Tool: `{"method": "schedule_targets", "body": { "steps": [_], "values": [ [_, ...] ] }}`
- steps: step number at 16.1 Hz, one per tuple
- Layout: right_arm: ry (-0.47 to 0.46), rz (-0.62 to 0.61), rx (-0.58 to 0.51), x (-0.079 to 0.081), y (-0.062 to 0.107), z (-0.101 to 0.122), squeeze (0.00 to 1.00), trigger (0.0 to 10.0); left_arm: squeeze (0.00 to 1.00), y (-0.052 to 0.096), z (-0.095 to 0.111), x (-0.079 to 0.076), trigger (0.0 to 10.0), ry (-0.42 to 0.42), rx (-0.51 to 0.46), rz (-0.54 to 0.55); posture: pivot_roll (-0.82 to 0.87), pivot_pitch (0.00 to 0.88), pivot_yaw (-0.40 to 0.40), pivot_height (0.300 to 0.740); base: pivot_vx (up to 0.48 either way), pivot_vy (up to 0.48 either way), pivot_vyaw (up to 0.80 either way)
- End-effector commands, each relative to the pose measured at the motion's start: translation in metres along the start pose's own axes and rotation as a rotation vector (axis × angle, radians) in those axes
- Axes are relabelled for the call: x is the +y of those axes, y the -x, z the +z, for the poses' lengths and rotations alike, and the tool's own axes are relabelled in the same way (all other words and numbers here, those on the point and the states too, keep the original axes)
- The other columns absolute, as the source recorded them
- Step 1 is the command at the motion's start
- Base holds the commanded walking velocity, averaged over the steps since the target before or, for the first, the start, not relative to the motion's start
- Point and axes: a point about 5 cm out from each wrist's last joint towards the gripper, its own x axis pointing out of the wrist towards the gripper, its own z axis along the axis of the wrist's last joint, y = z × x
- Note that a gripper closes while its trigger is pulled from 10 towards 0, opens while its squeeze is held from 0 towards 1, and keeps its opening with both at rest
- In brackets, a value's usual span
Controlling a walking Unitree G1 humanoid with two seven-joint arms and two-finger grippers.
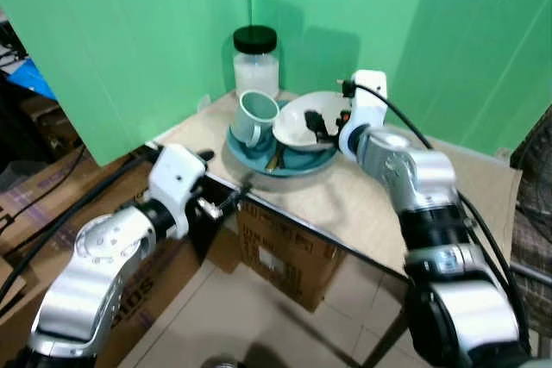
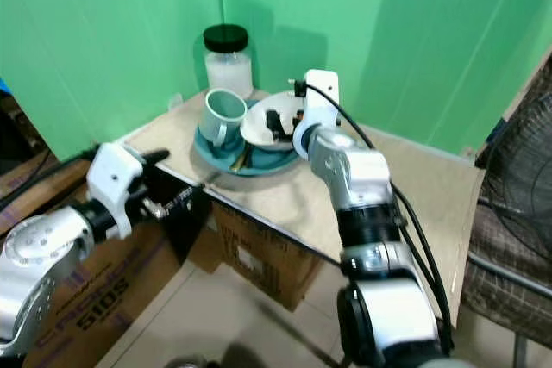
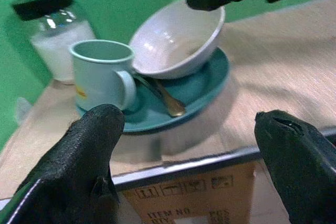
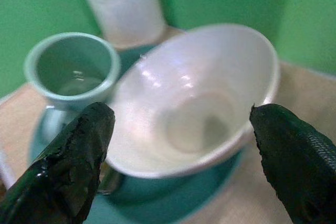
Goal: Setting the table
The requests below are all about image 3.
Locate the brown cardboard box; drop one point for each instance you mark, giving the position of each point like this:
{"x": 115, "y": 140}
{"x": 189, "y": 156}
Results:
{"x": 210, "y": 203}

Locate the light blue enamel mug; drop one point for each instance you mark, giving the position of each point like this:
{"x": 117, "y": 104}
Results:
{"x": 97, "y": 82}

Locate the glass jar with black lid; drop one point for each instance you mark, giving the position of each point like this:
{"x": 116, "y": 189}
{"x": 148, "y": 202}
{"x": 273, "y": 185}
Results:
{"x": 60, "y": 43}

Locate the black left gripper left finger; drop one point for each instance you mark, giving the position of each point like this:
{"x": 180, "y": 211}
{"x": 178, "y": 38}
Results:
{"x": 78, "y": 161}

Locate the white ceramic bowl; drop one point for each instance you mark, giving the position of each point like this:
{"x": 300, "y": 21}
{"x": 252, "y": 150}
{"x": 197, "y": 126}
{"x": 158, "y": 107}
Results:
{"x": 170, "y": 51}

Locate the teal round plate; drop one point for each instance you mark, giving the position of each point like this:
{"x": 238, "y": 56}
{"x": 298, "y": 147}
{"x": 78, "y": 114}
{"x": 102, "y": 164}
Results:
{"x": 194, "y": 87}

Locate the dark metal fork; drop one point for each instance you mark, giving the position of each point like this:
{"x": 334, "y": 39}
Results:
{"x": 149, "y": 85}

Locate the gold metal spoon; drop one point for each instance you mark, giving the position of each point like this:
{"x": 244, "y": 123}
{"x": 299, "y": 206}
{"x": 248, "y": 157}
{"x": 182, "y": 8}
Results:
{"x": 176, "y": 108}

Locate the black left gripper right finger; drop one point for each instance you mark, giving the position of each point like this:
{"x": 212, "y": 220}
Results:
{"x": 299, "y": 171}

